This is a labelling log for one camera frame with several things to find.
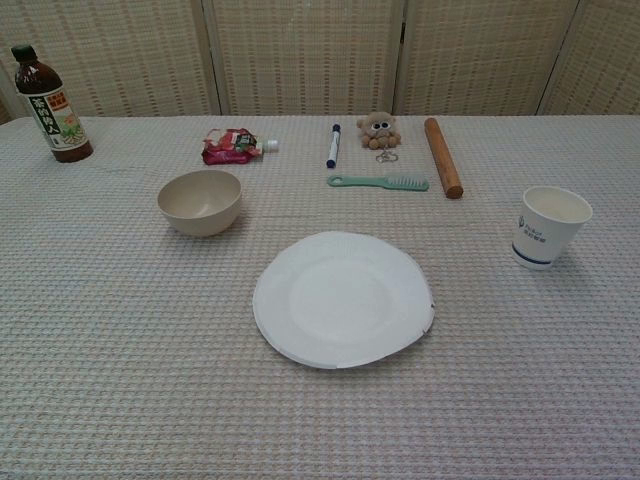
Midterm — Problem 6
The beige plastic bowl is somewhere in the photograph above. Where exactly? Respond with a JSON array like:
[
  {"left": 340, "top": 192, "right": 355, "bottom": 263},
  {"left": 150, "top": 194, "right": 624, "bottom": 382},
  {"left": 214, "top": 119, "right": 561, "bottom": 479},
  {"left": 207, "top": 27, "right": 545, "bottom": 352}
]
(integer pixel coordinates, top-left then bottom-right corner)
[{"left": 157, "top": 169, "right": 243, "bottom": 237}]

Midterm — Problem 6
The white paper cup blue print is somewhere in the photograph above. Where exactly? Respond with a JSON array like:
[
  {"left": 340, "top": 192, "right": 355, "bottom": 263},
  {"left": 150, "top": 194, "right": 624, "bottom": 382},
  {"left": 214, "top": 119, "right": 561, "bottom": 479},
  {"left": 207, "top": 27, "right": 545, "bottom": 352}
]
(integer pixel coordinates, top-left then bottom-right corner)
[{"left": 510, "top": 185, "right": 594, "bottom": 272}]

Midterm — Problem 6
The large white paper plate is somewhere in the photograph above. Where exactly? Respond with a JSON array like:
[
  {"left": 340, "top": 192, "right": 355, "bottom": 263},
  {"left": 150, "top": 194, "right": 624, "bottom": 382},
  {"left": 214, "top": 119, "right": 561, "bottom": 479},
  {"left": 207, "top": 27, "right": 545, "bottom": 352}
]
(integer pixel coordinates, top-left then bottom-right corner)
[{"left": 251, "top": 230, "right": 435, "bottom": 372}]

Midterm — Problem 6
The green plastic brush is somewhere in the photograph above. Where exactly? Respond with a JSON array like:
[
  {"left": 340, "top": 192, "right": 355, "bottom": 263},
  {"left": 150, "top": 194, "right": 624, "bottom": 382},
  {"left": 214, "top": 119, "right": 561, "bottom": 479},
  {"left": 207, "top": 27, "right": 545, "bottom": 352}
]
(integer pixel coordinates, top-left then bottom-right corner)
[{"left": 327, "top": 173, "right": 431, "bottom": 192}]

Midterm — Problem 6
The white marker pen blue cap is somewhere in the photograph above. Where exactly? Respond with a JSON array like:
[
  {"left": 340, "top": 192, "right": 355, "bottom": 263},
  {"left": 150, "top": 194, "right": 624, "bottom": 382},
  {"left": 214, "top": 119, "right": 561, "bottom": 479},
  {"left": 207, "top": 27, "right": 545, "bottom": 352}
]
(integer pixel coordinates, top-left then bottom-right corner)
[{"left": 323, "top": 123, "right": 343, "bottom": 169}]

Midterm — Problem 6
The red snack pouch white cap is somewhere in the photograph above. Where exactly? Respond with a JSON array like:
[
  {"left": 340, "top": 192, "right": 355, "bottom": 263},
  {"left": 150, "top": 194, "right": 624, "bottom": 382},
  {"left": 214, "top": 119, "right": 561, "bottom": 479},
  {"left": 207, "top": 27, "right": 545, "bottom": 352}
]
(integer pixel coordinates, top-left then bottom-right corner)
[{"left": 201, "top": 127, "right": 279, "bottom": 167}]

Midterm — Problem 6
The wooden rolling pin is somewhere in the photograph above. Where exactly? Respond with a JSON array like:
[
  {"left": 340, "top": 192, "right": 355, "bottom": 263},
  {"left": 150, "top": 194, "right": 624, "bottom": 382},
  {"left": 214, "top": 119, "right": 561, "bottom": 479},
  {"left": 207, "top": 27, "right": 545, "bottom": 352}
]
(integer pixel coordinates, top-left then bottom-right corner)
[{"left": 423, "top": 117, "right": 465, "bottom": 200}]

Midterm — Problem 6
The beige woven tablecloth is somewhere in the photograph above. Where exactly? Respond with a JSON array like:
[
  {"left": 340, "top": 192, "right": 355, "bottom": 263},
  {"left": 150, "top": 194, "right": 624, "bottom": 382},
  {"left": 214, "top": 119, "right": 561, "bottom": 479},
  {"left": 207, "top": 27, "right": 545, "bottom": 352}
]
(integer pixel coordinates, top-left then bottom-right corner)
[{"left": 0, "top": 115, "right": 640, "bottom": 480}]

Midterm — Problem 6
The dark tea bottle green label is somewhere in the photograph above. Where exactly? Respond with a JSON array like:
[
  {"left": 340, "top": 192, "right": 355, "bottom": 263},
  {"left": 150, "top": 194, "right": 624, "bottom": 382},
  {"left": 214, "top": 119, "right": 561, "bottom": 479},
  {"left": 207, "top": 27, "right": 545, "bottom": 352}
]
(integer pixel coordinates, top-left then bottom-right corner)
[{"left": 10, "top": 44, "right": 95, "bottom": 164}]

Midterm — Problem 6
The brown plush toy keychain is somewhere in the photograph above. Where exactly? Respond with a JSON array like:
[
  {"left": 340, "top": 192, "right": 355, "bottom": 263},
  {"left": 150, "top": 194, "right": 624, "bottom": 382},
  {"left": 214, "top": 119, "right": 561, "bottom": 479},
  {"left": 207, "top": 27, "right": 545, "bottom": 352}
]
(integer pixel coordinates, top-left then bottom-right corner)
[{"left": 356, "top": 112, "right": 405, "bottom": 164}]

